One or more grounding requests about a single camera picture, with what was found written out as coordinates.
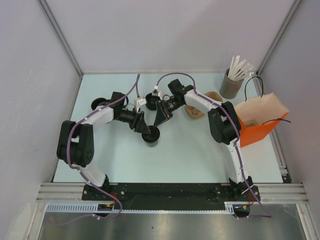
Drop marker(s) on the black plastic cup lid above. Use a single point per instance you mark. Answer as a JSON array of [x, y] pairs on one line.
[[151, 133]]

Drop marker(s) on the white straws bundle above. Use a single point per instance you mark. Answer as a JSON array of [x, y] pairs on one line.
[[239, 69]]

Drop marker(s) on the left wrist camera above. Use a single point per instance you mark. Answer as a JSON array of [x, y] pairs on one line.
[[138, 102]]

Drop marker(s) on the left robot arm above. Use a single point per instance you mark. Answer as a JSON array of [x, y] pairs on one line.
[[76, 140]]

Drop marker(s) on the grey straw holder cup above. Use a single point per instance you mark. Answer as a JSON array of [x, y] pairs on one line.
[[229, 88]]

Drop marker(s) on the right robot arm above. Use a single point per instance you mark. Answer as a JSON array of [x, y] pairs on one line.
[[224, 127]]

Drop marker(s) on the orange paper bag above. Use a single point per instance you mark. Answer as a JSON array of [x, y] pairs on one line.
[[266, 109]]

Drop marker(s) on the dark takeout coffee cup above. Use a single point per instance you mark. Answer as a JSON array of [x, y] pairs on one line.
[[151, 137]]

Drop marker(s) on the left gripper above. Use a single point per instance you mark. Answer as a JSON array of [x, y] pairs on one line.
[[142, 127]]

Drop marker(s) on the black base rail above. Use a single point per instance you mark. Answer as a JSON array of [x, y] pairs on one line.
[[179, 196]]

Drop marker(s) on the white cable duct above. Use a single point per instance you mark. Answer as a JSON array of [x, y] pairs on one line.
[[101, 208]]

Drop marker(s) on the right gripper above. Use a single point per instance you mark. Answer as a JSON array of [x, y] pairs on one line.
[[162, 115]]

